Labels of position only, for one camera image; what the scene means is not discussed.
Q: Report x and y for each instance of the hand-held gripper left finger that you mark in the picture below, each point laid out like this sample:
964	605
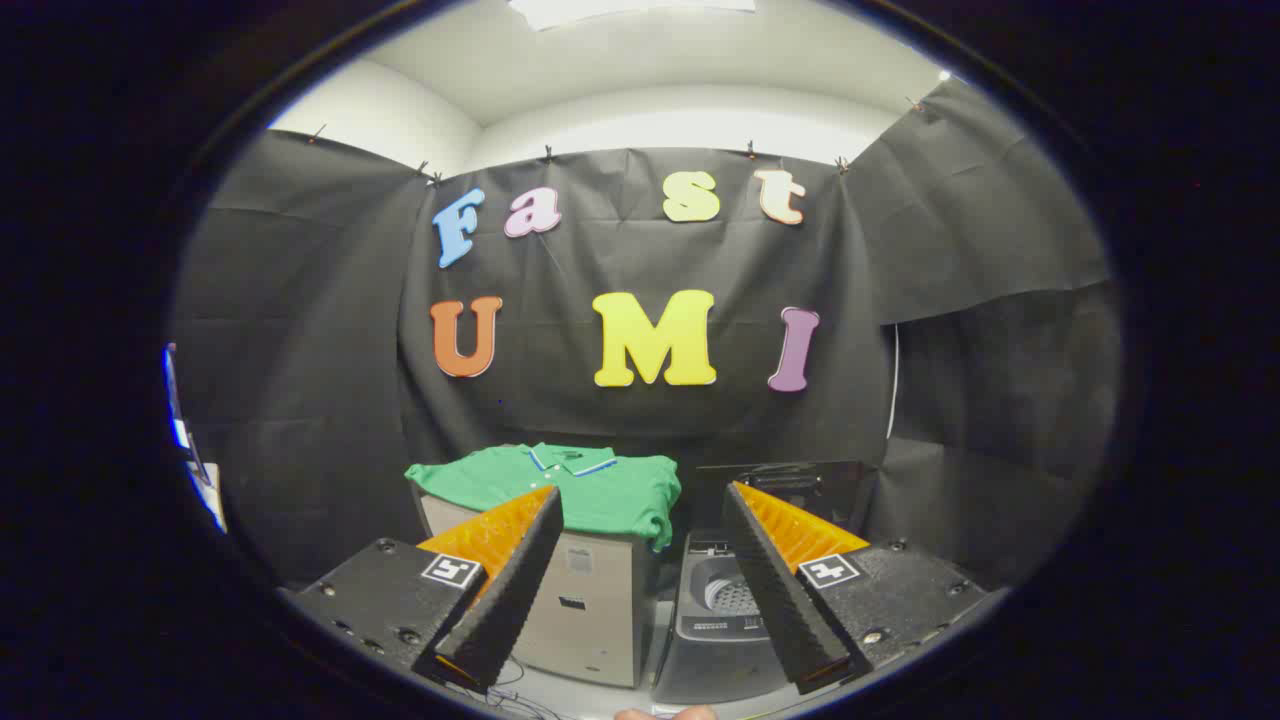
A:
515	590

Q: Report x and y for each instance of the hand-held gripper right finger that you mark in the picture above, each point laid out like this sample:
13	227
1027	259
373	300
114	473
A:
785	600

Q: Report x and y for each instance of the dark grey washing machine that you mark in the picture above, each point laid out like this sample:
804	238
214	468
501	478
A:
715	645

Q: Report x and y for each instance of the green polo shirt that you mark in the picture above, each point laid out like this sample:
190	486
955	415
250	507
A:
620	500

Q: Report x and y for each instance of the black backdrop cloth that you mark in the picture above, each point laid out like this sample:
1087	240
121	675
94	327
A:
620	255

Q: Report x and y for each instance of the glowing blue screen device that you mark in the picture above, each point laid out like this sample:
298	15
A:
175	400

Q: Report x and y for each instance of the row of cloth clips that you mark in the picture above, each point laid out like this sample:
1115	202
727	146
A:
548	153

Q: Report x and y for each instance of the ceiling light panel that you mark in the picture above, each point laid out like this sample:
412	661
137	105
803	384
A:
620	10

